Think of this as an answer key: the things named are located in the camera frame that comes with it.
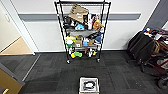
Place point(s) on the pale woven basket dark spots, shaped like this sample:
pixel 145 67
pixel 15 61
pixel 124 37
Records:
pixel 81 82

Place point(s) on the white bottle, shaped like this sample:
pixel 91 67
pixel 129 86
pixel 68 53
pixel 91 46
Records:
pixel 88 52

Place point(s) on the cardboard box white label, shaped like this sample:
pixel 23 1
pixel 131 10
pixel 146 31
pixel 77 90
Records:
pixel 78 43

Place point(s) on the plain brown cardboard box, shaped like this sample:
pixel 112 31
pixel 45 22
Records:
pixel 91 41

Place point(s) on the yellow green plush toy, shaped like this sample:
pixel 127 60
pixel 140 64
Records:
pixel 76 54

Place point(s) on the orange yellow toy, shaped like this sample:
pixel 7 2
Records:
pixel 94 52

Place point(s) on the yellow green toy bowls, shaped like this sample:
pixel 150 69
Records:
pixel 69 40

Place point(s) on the dark blue bag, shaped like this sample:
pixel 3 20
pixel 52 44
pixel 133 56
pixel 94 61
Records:
pixel 99 39

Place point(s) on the light blue toy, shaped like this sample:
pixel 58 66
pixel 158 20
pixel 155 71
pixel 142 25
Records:
pixel 79 27

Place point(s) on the orange plush toy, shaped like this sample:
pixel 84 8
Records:
pixel 97 25

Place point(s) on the black bag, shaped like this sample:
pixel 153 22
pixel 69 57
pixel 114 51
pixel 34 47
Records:
pixel 67 21

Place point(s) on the white box dark print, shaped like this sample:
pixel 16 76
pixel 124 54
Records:
pixel 94 18

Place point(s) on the large brown printed cardboard box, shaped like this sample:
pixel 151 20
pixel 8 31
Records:
pixel 78 13

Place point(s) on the black jacket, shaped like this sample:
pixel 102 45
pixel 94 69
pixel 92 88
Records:
pixel 141 46

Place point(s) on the colourful item pile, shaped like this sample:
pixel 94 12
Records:
pixel 155 33

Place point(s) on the brown wooden board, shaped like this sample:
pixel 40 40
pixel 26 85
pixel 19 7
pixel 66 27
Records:
pixel 10 83

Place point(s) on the white door frame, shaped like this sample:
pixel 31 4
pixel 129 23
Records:
pixel 23 30

